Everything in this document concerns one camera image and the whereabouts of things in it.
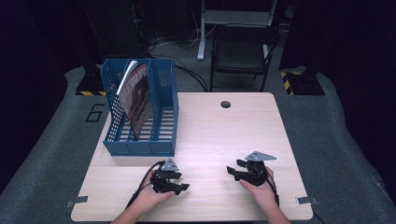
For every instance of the person's left hand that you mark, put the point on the person's left hand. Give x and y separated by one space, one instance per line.
152 197

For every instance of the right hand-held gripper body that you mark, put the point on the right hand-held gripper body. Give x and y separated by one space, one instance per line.
255 175

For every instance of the white metal stand frame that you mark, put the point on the white metal stand frame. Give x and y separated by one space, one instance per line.
202 37

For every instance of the black striped stand base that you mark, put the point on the black striped stand base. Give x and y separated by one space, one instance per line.
91 84
306 84

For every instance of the black folding chair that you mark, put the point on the black folding chair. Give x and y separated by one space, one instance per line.
243 53

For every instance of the red-brown cover magazine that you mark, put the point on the red-brown cover magazine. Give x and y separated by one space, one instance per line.
137 99

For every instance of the person's right hand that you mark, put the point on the person's right hand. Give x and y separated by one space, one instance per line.
264 196

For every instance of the blue plastic file rack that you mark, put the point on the blue plastic file rack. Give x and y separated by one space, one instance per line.
163 124

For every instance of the dark curtain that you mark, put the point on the dark curtain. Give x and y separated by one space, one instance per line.
358 46
31 46

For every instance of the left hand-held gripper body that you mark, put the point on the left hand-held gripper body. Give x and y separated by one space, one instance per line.
162 183

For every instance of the grey floor mat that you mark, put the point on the grey floor mat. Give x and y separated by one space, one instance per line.
327 140

